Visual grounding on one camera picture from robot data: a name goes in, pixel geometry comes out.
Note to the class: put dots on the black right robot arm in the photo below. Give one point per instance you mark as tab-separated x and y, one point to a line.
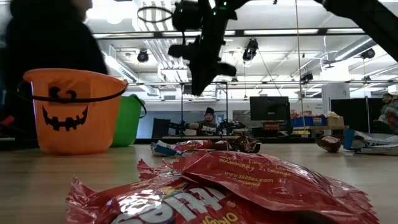
379	18

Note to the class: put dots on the slim silver ventilation duct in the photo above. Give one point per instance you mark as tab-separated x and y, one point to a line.
357	48

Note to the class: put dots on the black background rig frame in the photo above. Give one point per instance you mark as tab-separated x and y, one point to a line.
182	109

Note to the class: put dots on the black ceiling spotlight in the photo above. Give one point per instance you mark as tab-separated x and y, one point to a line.
368	53
307	76
250	49
143	56

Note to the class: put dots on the red Skittles pack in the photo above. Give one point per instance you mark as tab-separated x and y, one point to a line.
140	205
280	186
196	144
149	172

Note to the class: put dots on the wooden background table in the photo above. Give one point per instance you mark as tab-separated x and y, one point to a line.
323	127

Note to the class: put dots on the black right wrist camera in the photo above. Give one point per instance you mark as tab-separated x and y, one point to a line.
186	15

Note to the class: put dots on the person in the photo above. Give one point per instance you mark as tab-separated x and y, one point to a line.
208	124
388	109
46	46

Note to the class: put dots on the black background robot arm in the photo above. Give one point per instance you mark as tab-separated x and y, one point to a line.
178	126
230	126

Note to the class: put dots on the black aluminium table frame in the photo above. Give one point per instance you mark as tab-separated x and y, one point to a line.
280	140

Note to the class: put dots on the long black light rail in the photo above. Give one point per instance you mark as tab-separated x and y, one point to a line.
157	34

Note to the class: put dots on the thin tan pole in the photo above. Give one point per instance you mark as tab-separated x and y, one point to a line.
299	56

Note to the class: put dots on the black monitor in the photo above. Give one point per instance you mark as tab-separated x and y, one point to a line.
270	109

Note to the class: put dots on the green plastic bucket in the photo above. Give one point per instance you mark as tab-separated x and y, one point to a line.
127	124

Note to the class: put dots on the cardboard box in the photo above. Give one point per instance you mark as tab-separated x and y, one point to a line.
335	121

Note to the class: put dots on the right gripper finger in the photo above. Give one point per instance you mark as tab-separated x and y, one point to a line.
207	77
196	77

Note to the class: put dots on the blue storage bin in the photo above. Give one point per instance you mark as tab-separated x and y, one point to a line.
303	121

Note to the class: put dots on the black partition panel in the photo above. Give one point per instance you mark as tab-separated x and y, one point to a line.
357	115

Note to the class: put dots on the orange jack-o-lantern bucket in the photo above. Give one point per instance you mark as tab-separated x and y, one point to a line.
77	137

